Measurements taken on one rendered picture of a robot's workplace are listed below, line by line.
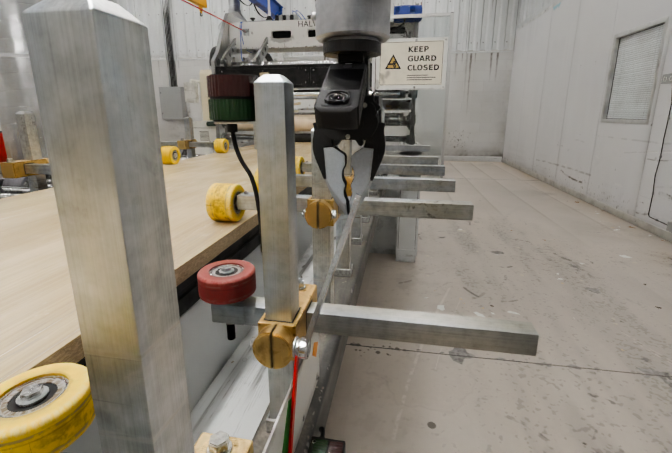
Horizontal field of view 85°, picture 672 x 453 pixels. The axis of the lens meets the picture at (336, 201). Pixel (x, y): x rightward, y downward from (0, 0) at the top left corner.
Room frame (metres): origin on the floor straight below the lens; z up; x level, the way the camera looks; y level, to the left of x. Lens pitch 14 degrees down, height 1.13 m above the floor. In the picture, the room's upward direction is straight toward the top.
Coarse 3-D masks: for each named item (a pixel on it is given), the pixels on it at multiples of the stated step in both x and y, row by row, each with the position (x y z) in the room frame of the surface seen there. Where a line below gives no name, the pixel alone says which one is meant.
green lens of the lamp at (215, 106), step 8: (208, 104) 0.43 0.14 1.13; (216, 104) 0.41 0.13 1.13; (224, 104) 0.41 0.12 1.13; (232, 104) 0.41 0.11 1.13; (240, 104) 0.41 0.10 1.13; (248, 104) 0.42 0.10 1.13; (216, 112) 0.41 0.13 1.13; (224, 112) 0.41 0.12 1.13; (232, 112) 0.41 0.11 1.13; (240, 112) 0.41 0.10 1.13; (248, 112) 0.42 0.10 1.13
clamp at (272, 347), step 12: (312, 288) 0.50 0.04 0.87; (300, 300) 0.47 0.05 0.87; (312, 300) 0.48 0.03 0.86; (300, 312) 0.43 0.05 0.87; (264, 324) 0.41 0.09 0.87; (276, 324) 0.41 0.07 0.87; (288, 324) 0.41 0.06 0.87; (300, 324) 0.42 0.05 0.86; (264, 336) 0.39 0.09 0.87; (276, 336) 0.39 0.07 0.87; (288, 336) 0.39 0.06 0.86; (300, 336) 0.42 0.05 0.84; (264, 348) 0.39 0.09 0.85; (276, 348) 0.39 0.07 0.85; (288, 348) 0.38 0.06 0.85; (264, 360) 0.39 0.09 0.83; (276, 360) 0.39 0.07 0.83; (288, 360) 0.38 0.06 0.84
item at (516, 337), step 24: (216, 312) 0.47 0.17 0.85; (240, 312) 0.47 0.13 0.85; (264, 312) 0.46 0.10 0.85; (312, 312) 0.45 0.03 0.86; (336, 312) 0.45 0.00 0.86; (360, 312) 0.45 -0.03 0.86; (384, 312) 0.45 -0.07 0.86; (408, 312) 0.45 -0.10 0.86; (360, 336) 0.44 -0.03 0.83; (384, 336) 0.43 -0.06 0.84; (408, 336) 0.43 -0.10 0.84; (432, 336) 0.42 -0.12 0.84; (456, 336) 0.42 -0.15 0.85; (480, 336) 0.41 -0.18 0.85; (504, 336) 0.41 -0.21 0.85; (528, 336) 0.40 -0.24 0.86
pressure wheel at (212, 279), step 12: (216, 264) 0.51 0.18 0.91; (228, 264) 0.51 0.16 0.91; (240, 264) 0.51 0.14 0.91; (252, 264) 0.51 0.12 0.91; (204, 276) 0.46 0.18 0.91; (216, 276) 0.47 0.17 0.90; (228, 276) 0.46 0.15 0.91; (240, 276) 0.46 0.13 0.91; (252, 276) 0.48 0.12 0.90; (204, 288) 0.45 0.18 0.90; (216, 288) 0.45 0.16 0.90; (228, 288) 0.45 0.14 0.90; (240, 288) 0.46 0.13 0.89; (252, 288) 0.48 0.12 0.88; (204, 300) 0.45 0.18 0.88; (216, 300) 0.45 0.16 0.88; (228, 300) 0.45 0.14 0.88; (240, 300) 0.46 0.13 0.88; (228, 336) 0.48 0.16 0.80
